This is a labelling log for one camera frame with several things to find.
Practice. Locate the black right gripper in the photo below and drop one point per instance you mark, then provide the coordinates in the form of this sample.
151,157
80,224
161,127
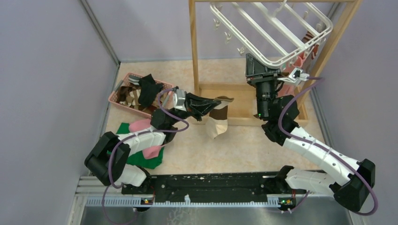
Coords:
256,73

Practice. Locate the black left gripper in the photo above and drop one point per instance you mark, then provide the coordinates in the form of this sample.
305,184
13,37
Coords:
197,106

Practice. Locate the pink sock with green pattern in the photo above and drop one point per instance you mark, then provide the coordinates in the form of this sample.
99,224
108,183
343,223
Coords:
288,87

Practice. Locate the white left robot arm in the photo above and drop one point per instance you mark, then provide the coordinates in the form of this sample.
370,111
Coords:
108,159

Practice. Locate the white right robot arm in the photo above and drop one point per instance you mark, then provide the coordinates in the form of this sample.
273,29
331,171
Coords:
349,181

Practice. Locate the wooden hanger stand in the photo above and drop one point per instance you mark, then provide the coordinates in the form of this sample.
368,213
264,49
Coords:
242,111

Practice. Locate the white clip drying hanger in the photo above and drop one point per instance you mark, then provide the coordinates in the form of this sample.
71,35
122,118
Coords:
275,33

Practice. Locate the pile of socks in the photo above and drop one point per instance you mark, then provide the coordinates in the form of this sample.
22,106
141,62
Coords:
128,96

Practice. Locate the black sock in basket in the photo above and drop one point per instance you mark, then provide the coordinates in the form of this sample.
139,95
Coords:
149,90

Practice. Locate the pink plastic basket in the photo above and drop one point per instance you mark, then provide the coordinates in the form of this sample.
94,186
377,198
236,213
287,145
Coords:
165,98

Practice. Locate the pink folded cloth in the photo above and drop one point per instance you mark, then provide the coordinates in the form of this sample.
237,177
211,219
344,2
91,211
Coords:
150,152

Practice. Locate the green folded cloth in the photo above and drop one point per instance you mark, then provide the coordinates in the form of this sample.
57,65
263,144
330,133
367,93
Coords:
138,158

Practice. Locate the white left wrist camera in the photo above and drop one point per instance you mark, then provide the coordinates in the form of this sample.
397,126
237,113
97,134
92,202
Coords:
179,97

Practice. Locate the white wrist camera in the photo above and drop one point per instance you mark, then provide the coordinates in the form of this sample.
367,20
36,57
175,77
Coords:
296,77
179,97

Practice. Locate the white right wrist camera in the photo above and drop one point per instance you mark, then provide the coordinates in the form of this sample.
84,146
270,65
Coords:
296,77

